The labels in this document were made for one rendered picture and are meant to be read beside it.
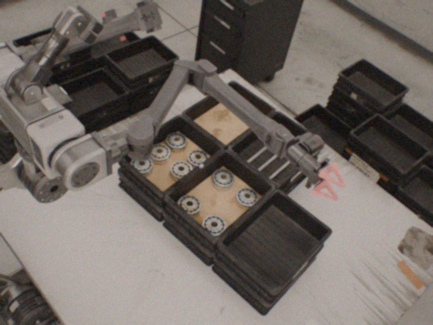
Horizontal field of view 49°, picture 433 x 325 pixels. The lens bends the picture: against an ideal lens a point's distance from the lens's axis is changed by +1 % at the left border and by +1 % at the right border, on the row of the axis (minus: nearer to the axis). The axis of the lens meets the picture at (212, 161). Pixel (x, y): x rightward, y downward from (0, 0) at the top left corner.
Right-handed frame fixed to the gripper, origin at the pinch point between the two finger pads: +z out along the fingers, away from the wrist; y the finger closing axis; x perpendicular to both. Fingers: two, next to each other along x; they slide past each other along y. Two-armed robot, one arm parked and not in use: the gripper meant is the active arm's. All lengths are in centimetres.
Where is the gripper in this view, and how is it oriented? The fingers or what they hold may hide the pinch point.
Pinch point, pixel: (338, 191)
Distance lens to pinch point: 145.4
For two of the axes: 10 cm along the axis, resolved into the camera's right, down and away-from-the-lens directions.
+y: -1.2, 6.5, 7.5
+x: -7.5, 4.3, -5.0
